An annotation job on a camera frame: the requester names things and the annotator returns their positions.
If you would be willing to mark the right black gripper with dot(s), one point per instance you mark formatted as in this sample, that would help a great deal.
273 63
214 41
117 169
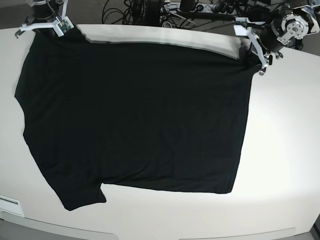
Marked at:
45 13

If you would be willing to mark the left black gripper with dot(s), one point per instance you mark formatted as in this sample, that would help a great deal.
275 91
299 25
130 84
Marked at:
268 39

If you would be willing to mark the black T-shirt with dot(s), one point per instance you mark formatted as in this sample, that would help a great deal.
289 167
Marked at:
145 115

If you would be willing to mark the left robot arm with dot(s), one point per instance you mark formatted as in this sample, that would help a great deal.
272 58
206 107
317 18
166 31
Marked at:
288 22

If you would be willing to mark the white power strip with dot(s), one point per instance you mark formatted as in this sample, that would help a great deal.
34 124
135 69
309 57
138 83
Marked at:
217 8

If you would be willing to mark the white label plate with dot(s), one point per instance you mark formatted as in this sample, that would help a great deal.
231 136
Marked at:
11 206

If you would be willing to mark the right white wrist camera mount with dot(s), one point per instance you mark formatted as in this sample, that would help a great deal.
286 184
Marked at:
50 23

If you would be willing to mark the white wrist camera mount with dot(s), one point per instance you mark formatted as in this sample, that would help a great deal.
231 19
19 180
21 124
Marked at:
50 23
243 28

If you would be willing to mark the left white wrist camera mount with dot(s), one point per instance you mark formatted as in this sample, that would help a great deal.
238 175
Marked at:
243 28

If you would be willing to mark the black table pedestal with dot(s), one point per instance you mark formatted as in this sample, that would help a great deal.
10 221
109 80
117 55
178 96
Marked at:
146 12

